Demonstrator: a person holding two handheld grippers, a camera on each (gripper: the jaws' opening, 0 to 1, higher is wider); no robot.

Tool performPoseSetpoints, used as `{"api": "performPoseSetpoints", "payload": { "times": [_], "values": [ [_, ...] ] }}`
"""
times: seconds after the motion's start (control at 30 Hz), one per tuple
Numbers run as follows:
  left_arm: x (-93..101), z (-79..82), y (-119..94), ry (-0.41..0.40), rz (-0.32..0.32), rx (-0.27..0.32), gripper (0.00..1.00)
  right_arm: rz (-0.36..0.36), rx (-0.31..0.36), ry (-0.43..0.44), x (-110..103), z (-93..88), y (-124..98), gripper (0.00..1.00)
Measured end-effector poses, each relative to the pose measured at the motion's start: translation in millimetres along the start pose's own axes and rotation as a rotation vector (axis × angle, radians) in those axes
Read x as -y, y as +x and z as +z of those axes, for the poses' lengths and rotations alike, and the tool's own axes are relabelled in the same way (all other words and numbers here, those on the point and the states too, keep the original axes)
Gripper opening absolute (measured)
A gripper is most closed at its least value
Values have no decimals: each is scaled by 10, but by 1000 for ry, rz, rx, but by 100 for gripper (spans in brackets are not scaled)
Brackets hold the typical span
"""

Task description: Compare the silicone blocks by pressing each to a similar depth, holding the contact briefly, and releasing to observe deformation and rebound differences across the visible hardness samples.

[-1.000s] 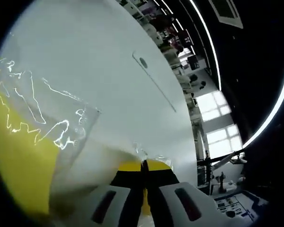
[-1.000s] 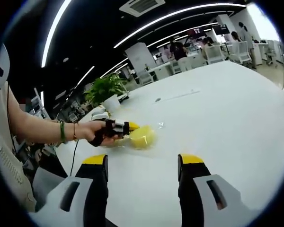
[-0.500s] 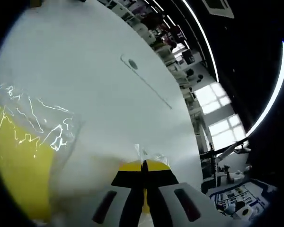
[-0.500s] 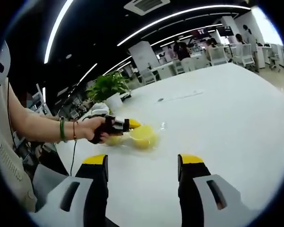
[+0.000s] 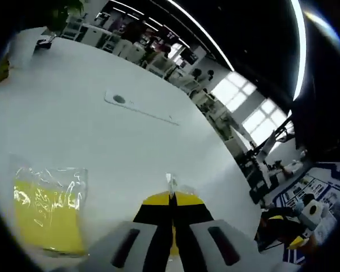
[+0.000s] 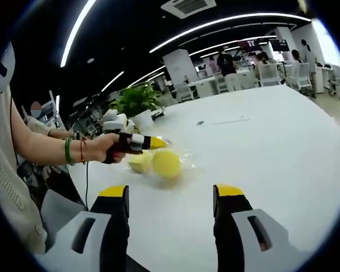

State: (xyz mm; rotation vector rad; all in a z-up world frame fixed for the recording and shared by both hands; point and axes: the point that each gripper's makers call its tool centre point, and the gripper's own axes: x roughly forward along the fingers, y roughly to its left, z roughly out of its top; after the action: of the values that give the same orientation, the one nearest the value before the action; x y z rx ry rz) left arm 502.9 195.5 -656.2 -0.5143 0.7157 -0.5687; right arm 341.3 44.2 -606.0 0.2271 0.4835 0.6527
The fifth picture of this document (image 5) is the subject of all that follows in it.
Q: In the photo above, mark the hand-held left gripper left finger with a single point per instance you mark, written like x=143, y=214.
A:
x=136, y=243

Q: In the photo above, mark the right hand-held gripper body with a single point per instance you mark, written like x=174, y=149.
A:
x=311, y=211

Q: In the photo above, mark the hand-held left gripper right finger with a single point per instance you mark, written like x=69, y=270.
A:
x=212, y=243

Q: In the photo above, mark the bright window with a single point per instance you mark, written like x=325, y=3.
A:
x=233, y=90
x=263, y=119

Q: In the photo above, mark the curved ceiling light strip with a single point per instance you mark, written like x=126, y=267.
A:
x=300, y=48

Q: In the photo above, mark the long ceiling light strip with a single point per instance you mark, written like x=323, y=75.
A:
x=204, y=31

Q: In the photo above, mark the yellow tissue box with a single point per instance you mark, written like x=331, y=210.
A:
x=3, y=69

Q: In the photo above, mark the potted green plant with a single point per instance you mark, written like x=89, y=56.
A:
x=65, y=14

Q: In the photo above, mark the wall poster with small pictures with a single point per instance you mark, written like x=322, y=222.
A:
x=320, y=184

